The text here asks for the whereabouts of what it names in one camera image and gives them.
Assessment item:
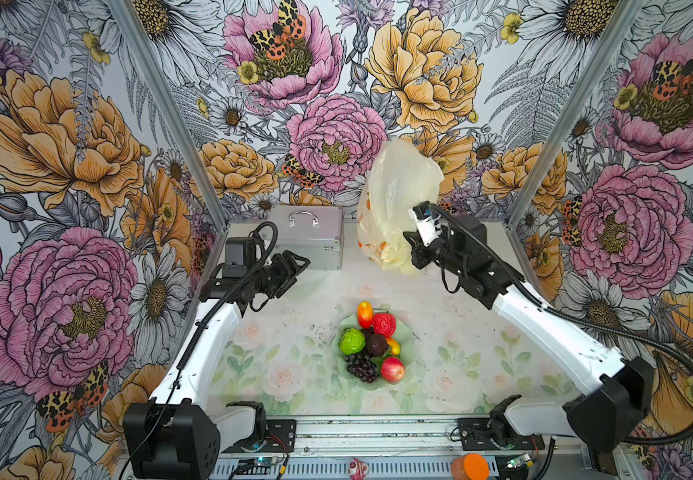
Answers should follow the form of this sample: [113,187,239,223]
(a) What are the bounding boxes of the translucent yellow plastic bag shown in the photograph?
[358,139,444,275]

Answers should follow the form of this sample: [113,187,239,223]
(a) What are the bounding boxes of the crinkled red fruit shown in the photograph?
[372,313,397,338]

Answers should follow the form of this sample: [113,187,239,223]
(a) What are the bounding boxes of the red pink apple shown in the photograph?
[381,356,406,384]

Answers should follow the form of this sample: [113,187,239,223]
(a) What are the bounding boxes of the light green wavy plate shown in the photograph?
[330,315,417,391]

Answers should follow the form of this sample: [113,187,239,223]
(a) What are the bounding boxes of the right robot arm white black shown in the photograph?
[404,231,654,452]

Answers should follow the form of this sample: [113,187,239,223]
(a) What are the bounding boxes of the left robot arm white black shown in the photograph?
[118,251,310,479]

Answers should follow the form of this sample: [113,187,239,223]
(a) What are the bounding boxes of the silver metal case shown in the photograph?
[268,205,344,270]

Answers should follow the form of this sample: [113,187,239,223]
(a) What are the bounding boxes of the orange red mango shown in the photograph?
[357,301,375,329]

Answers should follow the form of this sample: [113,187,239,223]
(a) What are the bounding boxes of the green bumpy fruit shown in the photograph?
[338,327,366,356]

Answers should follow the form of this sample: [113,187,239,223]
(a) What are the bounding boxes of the small yellow orange mango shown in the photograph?
[387,337,401,357]

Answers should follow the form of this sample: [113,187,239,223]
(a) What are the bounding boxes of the dark brown fruit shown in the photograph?
[364,333,388,357]

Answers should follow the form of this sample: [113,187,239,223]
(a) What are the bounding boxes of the dark purple grape bunch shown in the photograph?
[346,352,380,384]

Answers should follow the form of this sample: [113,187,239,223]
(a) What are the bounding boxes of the red white small object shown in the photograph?
[349,458,370,480]

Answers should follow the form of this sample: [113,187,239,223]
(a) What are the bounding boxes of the orange round cap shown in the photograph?
[451,453,490,480]

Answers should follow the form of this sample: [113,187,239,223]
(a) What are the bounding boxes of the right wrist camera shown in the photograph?
[409,201,442,247]

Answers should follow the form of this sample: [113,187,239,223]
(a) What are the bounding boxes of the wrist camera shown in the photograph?
[222,237,258,279]
[409,201,442,247]

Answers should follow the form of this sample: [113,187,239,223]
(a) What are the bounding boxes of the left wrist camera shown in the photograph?
[222,237,258,279]

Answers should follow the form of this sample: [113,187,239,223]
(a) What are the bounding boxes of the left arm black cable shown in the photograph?
[117,220,280,480]

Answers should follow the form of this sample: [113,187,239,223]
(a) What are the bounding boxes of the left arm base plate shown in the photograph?
[224,419,298,454]

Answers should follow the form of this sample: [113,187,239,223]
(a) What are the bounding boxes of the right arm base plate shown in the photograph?
[449,417,546,452]

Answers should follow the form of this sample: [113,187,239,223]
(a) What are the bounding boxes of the aluminium frame rail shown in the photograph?
[201,413,642,480]

